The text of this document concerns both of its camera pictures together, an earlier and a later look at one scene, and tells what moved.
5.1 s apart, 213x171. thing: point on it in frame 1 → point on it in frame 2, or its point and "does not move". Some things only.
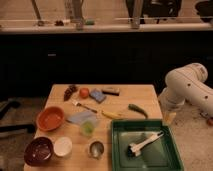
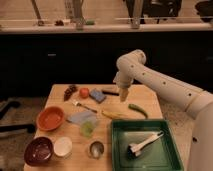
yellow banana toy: (111, 114) does not move
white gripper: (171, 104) → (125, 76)
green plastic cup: (87, 128) does not move
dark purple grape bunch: (71, 89) does not move
